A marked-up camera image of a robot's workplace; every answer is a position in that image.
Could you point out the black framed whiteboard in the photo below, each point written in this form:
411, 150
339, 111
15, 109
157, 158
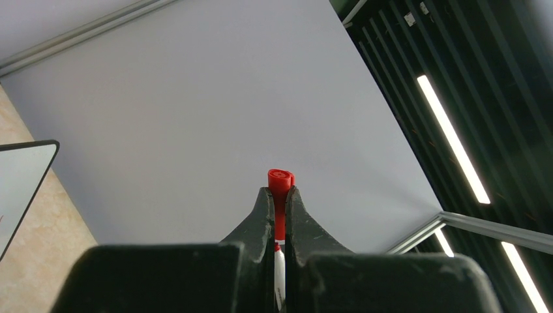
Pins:
23, 168

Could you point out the red capped white marker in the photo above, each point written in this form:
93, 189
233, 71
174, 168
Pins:
280, 277

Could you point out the left aluminium frame rail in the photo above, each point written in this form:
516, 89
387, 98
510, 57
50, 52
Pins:
83, 33

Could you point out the right aluminium frame rail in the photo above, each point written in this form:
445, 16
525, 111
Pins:
518, 236

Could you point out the aluminium frame rail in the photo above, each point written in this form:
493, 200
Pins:
83, 33
518, 236

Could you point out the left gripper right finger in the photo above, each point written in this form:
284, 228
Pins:
324, 276

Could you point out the ceiling light strip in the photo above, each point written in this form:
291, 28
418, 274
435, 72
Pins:
524, 277
453, 140

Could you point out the red marker cap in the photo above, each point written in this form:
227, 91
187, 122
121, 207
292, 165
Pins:
280, 183

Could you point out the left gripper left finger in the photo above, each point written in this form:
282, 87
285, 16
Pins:
233, 275

